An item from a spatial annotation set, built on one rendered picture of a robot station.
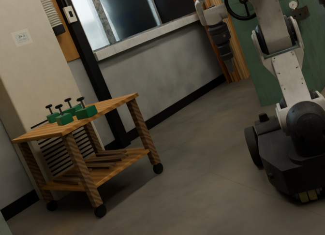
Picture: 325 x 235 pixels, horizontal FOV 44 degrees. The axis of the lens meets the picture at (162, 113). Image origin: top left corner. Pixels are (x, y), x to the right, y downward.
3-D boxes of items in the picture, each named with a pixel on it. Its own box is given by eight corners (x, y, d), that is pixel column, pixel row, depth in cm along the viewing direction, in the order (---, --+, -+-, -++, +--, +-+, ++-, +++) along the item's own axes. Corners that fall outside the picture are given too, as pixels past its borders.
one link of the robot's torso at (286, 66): (331, 117, 166) (293, 10, 173) (282, 131, 172) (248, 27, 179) (328, 119, 181) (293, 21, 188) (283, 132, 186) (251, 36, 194)
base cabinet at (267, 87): (260, 107, 312) (229, 19, 299) (283, 83, 356) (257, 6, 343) (318, 95, 284) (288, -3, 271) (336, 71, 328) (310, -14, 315)
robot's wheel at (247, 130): (266, 168, 201) (253, 132, 197) (256, 171, 202) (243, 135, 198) (264, 154, 220) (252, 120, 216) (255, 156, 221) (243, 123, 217)
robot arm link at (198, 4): (222, 21, 176) (211, -9, 171) (202, 28, 179) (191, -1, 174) (222, 17, 182) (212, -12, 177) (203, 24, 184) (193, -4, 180)
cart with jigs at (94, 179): (45, 213, 265) (2, 124, 253) (109, 171, 302) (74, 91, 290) (102, 221, 216) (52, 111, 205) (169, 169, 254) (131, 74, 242)
